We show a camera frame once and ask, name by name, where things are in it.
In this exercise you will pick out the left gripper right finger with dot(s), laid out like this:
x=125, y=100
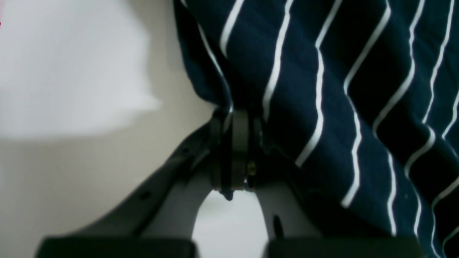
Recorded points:
x=302, y=223

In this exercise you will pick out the black white striped t-shirt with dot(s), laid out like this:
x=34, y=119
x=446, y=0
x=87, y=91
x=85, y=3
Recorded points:
x=361, y=94

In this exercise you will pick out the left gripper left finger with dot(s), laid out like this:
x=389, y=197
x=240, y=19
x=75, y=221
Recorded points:
x=157, y=219

